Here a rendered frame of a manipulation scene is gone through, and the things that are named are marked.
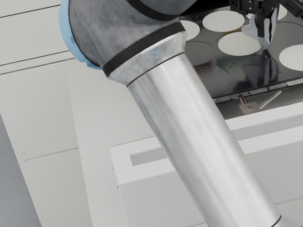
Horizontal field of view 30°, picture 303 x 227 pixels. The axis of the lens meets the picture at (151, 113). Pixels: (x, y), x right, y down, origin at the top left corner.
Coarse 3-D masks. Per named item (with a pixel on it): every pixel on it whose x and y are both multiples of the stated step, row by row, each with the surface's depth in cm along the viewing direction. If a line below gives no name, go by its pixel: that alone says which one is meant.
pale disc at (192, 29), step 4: (180, 20) 139; (184, 24) 137; (188, 24) 137; (192, 24) 137; (196, 24) 137; (188, 28) 136; (192, 28) 135; (196, 28) 135; (188, 32) 134; (192, 32) 134; (196, 32) 134; (188, 36) 133; (192, 36) 133
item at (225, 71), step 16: (192, 16) 140; (288, 16) 135; (208, 32) 133; (224, 32) 132; (288, 32) 129; (192, 48) 129; (208, 48) 128; (272, 48) 125; (192, 64) 124; (208, 64) 123; (224, 64) 122; (240, 64) 122; (256, 64) 121; (272, 64) 120; (208, 80) 119; (224, 80) 118; (240, 80) 117; (256, 80) 117; (272, 80) 116; (288, 80) 115
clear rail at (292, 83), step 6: (300, 78) 115; (276, 84) 114; (282, 84) 114; (288, 84) 114; (294, 84) 114; (300, 84) 115; (246, 90) 114; (252, 90) 114; (258, 90) 114; (264, 90) 114; (270, 90) 114; (276, 90) 115; (222, 96) 113; (228, 96) 113; (234, 96) 113; (246, 96) 114; (216, 102) 113; (222, 102) 113
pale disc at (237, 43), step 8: (240, 32) 131; (224, 40) 130; (232, 40) 129; (240, 40) 129; (248, 40) 128; (256, 40) 128; (224, 48) 127; (232, 48) 127; (240, 48) 126; (248, 48) 126; (256, 48) 125
